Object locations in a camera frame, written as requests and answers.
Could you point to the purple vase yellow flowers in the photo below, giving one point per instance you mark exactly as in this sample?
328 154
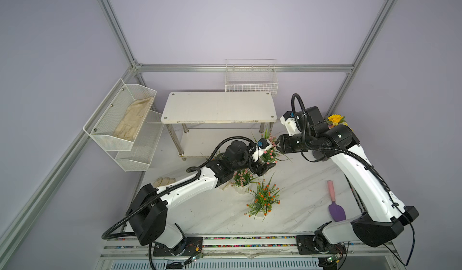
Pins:
335 120

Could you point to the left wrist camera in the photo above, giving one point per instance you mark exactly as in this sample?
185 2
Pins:
262 146

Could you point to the white mesh wall bin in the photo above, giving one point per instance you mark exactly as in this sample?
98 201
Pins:
104 125
140 157

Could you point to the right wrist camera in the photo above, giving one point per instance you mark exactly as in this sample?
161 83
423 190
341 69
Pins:
288 120

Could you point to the purple pink garden trowel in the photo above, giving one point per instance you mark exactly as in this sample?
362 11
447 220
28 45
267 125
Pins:
336 211

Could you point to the pink flower pot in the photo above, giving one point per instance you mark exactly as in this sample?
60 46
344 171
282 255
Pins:
271 155
241 181

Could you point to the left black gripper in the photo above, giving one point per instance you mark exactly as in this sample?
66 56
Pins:
263 168

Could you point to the white wire basket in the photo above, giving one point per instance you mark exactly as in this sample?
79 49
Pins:
251 75

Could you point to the beige glove on table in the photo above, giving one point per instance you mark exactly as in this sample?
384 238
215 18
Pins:
163 181

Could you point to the white two-tier rack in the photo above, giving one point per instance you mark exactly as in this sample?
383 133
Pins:
198 121

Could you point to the beige glove in bin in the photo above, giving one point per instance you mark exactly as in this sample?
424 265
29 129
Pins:
133 119

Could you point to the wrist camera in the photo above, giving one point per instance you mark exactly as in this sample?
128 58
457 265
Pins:
262 146
288 120

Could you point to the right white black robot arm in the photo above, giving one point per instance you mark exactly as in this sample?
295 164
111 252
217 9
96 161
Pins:
385 215

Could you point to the orange flower pot front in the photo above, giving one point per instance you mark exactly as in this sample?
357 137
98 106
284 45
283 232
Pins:
265 194

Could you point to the upper white mesh wall bin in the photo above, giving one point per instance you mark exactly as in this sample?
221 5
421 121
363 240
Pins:
104 125

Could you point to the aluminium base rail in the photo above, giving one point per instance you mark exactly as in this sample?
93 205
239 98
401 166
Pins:
247 252

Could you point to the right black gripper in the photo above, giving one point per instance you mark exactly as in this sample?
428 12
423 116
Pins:
284 145

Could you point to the lower white mesh wall bin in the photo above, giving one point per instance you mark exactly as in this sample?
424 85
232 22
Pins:
140 157

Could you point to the orange flower pot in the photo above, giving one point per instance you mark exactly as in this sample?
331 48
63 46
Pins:
218 155
265 194

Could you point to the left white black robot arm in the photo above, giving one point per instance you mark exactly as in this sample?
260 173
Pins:
146 218

